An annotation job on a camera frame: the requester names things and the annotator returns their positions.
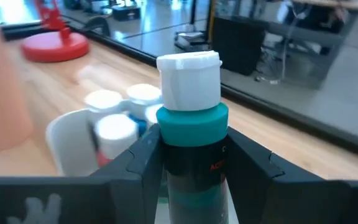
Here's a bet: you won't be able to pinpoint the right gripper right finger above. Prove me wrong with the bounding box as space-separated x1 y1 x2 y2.
227 127 358 224

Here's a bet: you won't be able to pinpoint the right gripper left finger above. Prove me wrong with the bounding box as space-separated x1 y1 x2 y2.
0 124 164 224

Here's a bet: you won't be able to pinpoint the white plastic storage bin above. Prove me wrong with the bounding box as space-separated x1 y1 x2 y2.
45 107 155 177

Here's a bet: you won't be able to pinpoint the small green paint bottle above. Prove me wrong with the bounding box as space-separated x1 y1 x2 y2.
93 113 139 169

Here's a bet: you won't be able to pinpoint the small blue paint bottle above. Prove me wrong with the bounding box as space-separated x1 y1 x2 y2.
126 83 163 121
137 104 164 130

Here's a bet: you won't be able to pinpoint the terracotta orange cup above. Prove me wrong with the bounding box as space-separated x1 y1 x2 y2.
0 24 34 152

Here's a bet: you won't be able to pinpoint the red desk lamp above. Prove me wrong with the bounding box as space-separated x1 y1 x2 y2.
20 0 90 63

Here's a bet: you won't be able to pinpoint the large black floor box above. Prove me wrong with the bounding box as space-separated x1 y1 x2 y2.
211 15 267 77

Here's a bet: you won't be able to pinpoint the wooden desk grey legs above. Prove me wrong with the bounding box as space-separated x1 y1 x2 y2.
267 0 358 91

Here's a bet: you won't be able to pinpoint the small black case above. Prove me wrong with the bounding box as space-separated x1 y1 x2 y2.
112 4 141 22

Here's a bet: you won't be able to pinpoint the black aluminium table frame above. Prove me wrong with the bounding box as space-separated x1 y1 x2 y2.
0 15 358 162

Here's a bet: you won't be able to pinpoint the black table side bracket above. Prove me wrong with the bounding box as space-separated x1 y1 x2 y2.
84 15 111 37

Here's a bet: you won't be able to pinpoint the yellow extension cable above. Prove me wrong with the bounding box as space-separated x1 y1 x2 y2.
208 0 216 43

